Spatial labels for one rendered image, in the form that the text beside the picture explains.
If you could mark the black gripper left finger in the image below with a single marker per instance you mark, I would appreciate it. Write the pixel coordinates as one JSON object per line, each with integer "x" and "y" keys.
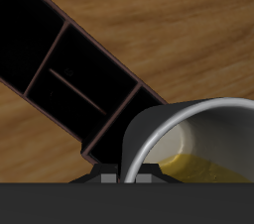
{"x": 105, "y": 172}

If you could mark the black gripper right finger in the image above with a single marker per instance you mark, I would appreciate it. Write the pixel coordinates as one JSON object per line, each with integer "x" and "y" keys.
{"x": 150, "y": 172}

